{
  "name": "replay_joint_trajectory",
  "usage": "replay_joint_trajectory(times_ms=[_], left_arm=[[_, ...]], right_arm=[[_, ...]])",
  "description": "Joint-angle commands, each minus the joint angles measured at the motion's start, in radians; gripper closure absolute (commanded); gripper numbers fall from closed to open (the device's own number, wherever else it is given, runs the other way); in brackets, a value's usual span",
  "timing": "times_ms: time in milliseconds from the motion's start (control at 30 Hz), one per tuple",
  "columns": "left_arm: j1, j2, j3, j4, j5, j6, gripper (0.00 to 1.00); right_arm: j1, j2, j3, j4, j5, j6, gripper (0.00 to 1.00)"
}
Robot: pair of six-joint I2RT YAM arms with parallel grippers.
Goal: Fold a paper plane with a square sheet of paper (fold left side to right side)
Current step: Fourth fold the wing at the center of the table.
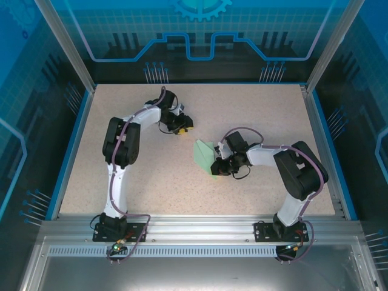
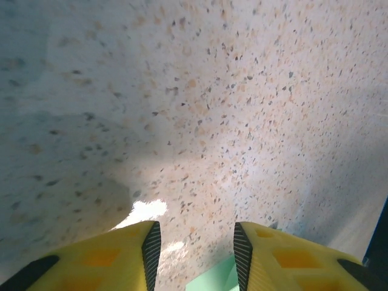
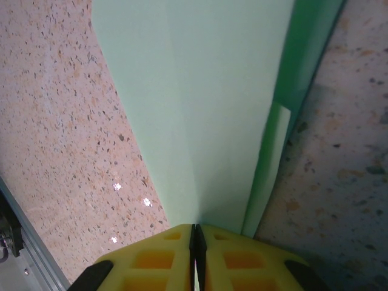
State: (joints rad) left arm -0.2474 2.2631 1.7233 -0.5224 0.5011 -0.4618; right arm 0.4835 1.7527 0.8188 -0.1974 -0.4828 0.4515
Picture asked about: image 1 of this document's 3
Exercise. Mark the green square paper sheet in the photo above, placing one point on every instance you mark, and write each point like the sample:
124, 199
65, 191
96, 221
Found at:
203, 151

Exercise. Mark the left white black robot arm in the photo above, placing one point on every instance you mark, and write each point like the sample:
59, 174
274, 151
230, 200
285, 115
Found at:
121, 197

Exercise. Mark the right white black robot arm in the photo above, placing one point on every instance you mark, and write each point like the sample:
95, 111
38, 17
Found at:
297, 172

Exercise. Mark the sheet metal tray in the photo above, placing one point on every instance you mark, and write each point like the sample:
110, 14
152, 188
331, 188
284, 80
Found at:
194, 272

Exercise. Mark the right LED connector board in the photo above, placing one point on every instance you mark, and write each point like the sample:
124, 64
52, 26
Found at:
295, 247

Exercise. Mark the led connector board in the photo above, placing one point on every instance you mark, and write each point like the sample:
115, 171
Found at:
116, 248
295, 247

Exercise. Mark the left LED connector board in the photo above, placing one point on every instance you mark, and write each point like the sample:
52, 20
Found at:
116, 248

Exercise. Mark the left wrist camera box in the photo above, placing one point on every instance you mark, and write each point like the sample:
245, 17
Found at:
179, 108

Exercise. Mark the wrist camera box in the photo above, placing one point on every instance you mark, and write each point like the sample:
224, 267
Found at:
222, 150
179, 108

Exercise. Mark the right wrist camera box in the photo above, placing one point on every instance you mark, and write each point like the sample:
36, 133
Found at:
222, 150

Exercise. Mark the aluminium mounting rail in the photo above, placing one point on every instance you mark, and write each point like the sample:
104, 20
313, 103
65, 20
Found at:
197, 225

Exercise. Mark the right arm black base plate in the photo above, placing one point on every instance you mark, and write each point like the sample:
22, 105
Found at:
263, 232

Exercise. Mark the aluminium side rail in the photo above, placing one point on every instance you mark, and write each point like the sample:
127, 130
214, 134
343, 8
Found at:
316, 127

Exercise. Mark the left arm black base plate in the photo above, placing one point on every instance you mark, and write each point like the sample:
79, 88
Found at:
101, 235

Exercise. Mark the left aluminium frame post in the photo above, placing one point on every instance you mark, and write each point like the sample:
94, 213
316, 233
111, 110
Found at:
66, 45

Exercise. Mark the aluminium frame post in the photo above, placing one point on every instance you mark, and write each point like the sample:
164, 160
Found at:
333, 45
66, 45

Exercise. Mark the right aluminium frame post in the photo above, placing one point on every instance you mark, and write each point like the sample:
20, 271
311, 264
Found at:
333, 45

